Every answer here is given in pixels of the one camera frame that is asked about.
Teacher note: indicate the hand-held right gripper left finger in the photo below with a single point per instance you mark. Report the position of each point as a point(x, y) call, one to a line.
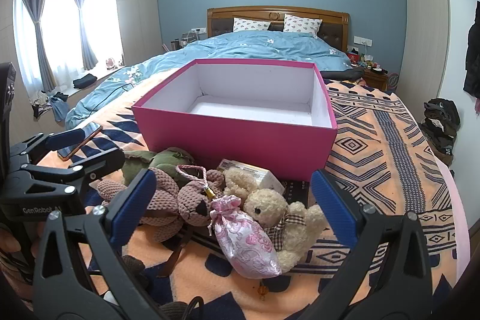
point(131, 209)

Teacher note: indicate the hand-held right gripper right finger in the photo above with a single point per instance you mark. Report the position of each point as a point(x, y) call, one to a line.
point(333, 209)

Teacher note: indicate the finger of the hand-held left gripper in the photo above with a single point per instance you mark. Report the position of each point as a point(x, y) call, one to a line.
point(101, 160)
point(69, 139)

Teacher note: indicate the black tissue packet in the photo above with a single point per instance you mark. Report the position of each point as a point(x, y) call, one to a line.
point(296, 190)

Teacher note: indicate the green frog plush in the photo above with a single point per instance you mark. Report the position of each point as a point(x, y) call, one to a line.
point(165, 160)

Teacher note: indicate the brown knit bear plush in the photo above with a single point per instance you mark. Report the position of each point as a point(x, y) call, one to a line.
point(191, 200)

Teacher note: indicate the cream fluffy bear plush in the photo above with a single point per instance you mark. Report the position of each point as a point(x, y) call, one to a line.
point(262, 207)

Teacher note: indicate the small gold box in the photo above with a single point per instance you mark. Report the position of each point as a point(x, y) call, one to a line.
point(262, 177)

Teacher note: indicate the pink cardboard box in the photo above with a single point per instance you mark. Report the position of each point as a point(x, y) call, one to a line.
point(225, 140)

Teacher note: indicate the person's left hand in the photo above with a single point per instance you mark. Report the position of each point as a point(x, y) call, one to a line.
point(17, 240)

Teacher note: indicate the smartphone with orange case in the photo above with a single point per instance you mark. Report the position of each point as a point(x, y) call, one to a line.
point(73, 151)

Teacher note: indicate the blue crumpled clothes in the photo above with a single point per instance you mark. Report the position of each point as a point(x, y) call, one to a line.
point(59, 107)

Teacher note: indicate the light crumpled clothes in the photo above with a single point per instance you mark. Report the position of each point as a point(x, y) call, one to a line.
point(38, 106)

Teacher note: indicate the black folded clothes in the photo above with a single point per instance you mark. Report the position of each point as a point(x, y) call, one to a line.
point(84, 81)

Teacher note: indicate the orange patterned blanket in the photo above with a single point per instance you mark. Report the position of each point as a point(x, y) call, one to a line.
point(375, 162)

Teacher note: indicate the pink bed sheet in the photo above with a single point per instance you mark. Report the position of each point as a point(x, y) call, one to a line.
point(455, 192)

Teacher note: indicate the grey curtain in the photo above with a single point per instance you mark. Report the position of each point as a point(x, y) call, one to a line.
point(35, 16)
point(82, 5)

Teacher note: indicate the pile of dark clothes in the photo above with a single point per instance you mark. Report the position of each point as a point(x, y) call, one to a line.
point(440, 128)

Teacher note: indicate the dark grey folded blanket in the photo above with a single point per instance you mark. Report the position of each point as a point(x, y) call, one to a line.
point(343, 73)

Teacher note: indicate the wooden nightstand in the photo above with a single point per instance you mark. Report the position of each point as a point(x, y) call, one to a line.
point(375, 79)

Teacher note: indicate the round pink sign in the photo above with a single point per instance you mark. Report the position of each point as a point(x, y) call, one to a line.
point(393, 79)

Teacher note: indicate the red box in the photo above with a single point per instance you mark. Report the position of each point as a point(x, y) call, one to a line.
point(353, 57)

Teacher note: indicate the blue floral duvet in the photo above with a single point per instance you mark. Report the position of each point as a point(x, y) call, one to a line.
point(243, 46)

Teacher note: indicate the white patterned pillow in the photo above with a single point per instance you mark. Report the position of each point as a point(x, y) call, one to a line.
point(302, 24)
point(251, 24)

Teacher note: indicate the wooden bed headboard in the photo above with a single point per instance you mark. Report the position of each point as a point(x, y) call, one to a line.
point(277, 12)

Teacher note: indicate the black jacket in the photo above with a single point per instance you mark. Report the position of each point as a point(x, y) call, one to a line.
point(472, 54)

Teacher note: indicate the white wall outlet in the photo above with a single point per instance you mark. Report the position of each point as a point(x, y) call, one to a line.
point(362, 40)
point(198, 30)

